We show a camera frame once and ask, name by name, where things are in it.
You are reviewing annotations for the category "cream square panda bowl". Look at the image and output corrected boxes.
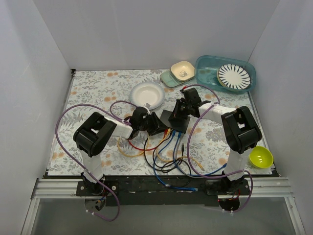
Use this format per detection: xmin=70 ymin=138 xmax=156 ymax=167
xmin=170 ymin=61 xmax=195 ymax=82

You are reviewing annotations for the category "white round bowl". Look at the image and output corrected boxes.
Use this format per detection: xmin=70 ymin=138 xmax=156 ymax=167
xmin=129 ymin=82 xmax=165 ymax=110

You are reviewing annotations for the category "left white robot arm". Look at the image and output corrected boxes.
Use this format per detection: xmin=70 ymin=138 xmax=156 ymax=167
xmin=73 ymin=107 xmax=168 ymax=196

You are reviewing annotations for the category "lime green bowl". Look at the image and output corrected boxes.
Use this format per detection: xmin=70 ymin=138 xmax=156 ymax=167
xmin=249 ymin=146 xmax=274 ymax=169

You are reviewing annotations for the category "green divided tray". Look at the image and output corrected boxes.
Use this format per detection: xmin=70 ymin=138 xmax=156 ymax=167
xmin=160 ymin=70 xmax=186 ymax=88

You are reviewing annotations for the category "yellow network cable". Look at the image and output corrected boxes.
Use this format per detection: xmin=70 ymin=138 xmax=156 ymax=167
xmin=117 ymin=129 xmax=205 ymax=171

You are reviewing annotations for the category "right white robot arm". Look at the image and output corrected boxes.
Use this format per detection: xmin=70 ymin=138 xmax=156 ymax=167
xmin=169 ymin=86 xmax=262 ymax=195

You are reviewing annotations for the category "black power cable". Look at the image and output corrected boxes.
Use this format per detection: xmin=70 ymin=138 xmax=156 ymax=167
xmin=144 ymin=134 xmax=193 ymax=188

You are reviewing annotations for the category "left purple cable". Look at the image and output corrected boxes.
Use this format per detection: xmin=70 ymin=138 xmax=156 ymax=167
xmin=56 ymin=100 xmax=121 ymax=221

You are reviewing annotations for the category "teal plastic basin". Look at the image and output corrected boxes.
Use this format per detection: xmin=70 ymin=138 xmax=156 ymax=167
xmin=195 ymin=55 xmax=257 ymax=94

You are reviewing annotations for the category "black network switch box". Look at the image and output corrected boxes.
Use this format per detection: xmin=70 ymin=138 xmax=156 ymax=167
xmin=160 ymin=110 xmax=190 ymax=134

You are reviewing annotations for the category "blue network cable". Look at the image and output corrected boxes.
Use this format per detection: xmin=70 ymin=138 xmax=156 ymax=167
xmin=153 ymin=131 xmax=227 ymax=192

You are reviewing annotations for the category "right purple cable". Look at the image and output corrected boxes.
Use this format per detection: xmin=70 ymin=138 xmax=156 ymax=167
xmin=182 ymin=84 xmax=254 ymax=213

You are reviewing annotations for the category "blue striped white plate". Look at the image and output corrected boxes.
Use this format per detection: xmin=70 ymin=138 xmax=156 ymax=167
xmin=217 ymin=64 xmax=251 ymax=90

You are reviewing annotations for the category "purple cable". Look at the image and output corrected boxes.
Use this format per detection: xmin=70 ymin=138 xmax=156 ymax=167
xmin=182 ymin=84 xmax=254 ymax=213
xmin=56 ymin=100 xmax=121 ymax=221

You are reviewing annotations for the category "red network cable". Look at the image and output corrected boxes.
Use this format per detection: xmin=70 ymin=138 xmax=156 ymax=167
xmin=127 ymin=128 xmax=172 ymax=150

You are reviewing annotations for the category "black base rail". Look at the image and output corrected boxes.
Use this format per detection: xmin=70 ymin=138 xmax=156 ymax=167
xmin=75 ymin=174 xmax=252 ymax=208

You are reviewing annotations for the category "floral table mat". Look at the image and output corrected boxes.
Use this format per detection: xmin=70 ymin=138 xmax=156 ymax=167
xmin=48 ymin=70 xmax=262 ymax=181

